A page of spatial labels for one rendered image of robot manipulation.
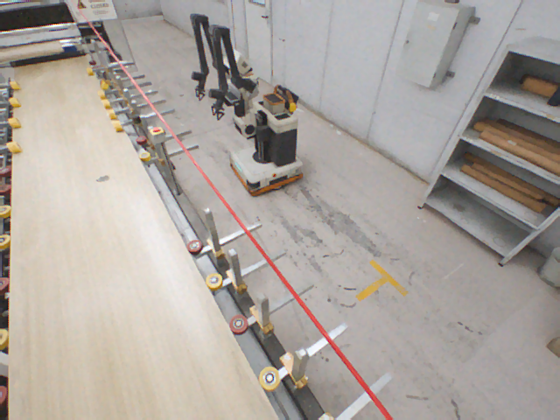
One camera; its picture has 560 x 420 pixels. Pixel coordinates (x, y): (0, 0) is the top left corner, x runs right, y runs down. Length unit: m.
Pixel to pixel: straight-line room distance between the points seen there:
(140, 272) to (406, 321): 1.91
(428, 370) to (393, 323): 0.36
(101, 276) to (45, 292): 0.24
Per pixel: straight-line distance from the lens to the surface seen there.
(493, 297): 2.93
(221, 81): 2.33
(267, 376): 1.21
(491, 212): 3.44
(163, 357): 1.31
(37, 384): 1.51
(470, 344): 2.60
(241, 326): 1.27
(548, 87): 2.81
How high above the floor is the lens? 2.09
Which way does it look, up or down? 47 degrees down
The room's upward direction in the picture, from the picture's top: straight up
